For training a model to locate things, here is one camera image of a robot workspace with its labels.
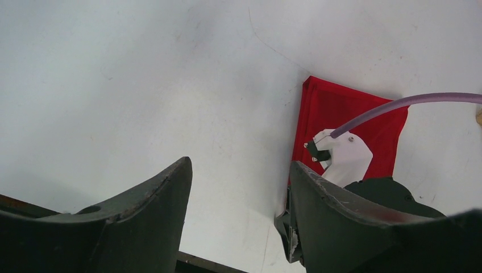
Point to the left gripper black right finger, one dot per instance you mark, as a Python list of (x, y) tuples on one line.
[(340, 231)]

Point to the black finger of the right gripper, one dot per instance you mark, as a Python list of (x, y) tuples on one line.
[(286, 226)]

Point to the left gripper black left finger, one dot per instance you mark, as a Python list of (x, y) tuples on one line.
[(113, 230)]

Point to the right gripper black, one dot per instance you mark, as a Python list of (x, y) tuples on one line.
[(391, 194)]

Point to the red cloth napkin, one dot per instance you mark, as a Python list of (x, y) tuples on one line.
[(326, 105)]

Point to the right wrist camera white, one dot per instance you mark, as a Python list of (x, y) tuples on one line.
[(344, 159)]

